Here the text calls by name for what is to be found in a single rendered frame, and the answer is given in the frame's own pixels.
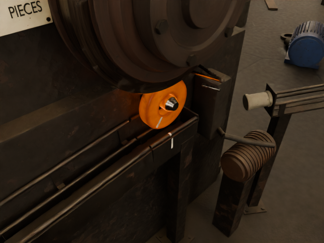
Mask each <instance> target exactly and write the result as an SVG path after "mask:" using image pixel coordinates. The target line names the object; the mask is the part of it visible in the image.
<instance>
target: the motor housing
mask: <svg viewBox="0 0 324 243"><path fill-rule="evenodd" d="M244 138H248V139H252V140H259V141H266V142H272V143H275V141H274V139H273V137H272V136H271V135H270V134H268V133H267V132H265V131H263V130H253V131H250V132H249V133H248V134H247V135H245V136H244ZM275 144H276V143H275ZM275 151H276V147H275V148H267V147H261V146H255V145H249V144H244V143H240V142H237V143H235V144H234V145H233V146H232V147H231V148H229V149H228V150H227V151H225V152H224V153H223V155H222V157H221V159H220V164H221V168H222V170H223V175H222V180H221V184H220V189H219V194H218V199H217V203H216V209H215V214H214V218H213V223H212V224H213V225H214V226H215V227H216V228H217V229H219V230H220V231H221V232H222V233H223V234H225V235H226V236H227V237H228V238H229V237H230V236H231V235H232V234H233V233H234V231H235V230H236V229H237V228H238V226H239V223H240V221H241V217H242V214H243V211H244V208H245V205H246V202H247V199H248V195H249V192H250V189H251V186H252V183H253V181H254V178H255V174H256V172H257V171H258V170H259V169H260V168H261V167H262V166H263V165H264V164H265V163H266V162H267V161H268V160H269V159H270V158H271V157H272V156H273V155H274V153H275Z"/></svg>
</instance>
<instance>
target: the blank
mask: <svg viewBox="0 0 324 243"><path fill-rule="evenodd" d="M168 94H171V95H173V96H174V97H176V99H177V101H178V103H179V106H178V108H177V110H175V111H166V110H164V109H163V108H161V109H160V110H159V105H160V103H161V101H162V100H163V98H164V97H165V96H167V95H168ZM186 97H187V89H186V85H185V84H184V82H183V81H182V80H181V81H180V82H178V83H177V84H175V85H173V86H171V87H169V88H167V89H165V90H162V91H159V92H155V93H150V94H143V95H142V97H141V100H140V104H139V115H140V118H141V120H142V121H143V122H144V123H145V124H147V125H148V126H149V127H151V128H153V129H161V128H164V127H166V126H168V125H169V124H171V123H172V122H173V121H174V120H175V119H176V118H177V116H178V115H179V114H180V112H181V110H182V108H183V106H184V104H185V101H186Z"/></svg>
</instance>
